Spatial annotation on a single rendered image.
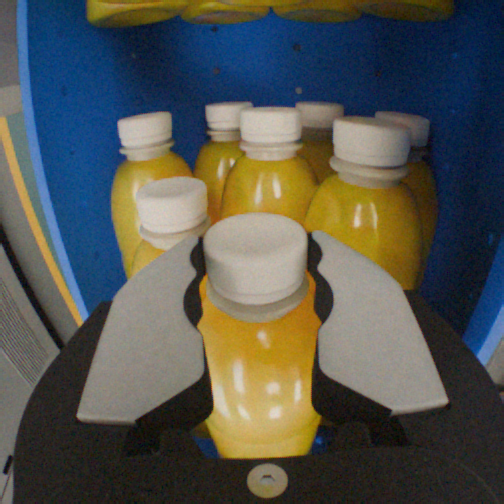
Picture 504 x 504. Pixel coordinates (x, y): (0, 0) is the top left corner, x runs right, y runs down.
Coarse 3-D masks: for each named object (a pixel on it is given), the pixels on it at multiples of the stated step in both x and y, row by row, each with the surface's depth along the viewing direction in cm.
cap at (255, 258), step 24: (240, 216) 13; (264, 216) 13; (216, 240) 12; (240, 240) 12; (264, 240) 12; (288, 240) 11; (216, 264) 11; (240, 264) 10; (264, 264) 10; (288, 264) 11; (216, 288) 12; (240, 288) 11; (264, 288) 11; (288, 288) 11
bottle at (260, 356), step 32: (224, 320) 12; (256, 320) 12; (288, 320) 12; (224, 352) 12; (256, 352) 12; (288, 352) 12; (224, 384) 12; (256, 384) 12; (288, 384) 12; (224, 416) 13; (256, 416) 13; (288, 416) 13; (320, 416) 16; (224, 448) 16; (256, 448) 14; (288, 448) 15
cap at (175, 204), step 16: (144, 192) 16; (160, 192) 16; (176, 192) 16; (192, 192) 16; (144, 208) 16; (160, 208) 15; (176, 208) 16; (192, 208) 16; (144, 224) 17; (160, 224) 16; (176, 224) 16; (192, 224) 17
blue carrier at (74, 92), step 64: (64, 0) 14; (64, 64) 16; (128, 64) 22; (192, 64) 25; (256, 64) 26; (320, 64) 25; (384, 64) 22; (448, 64) 17; (64, 128) 18; (192, 128) 28; (448, 128) 19; (64, 192) 19; (448, 192) 20; (64, 256) 19; (448, 256) 21; (448, 320) 20; (320, 448) 23
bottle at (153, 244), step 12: (144, 228) 17; (192, 228) 17; (204, 228) 17; (144, 240) 18; (156, 240) 16; (168, 240) 16; (180, 240) 16; (144, 252) 17; (156, 252) 17; (132, 264) 18; (144, 264) 17; (132, 276) 18; (204, 276) 17; (204, 288) 17; (192, 432) 24; (204, 432) 23
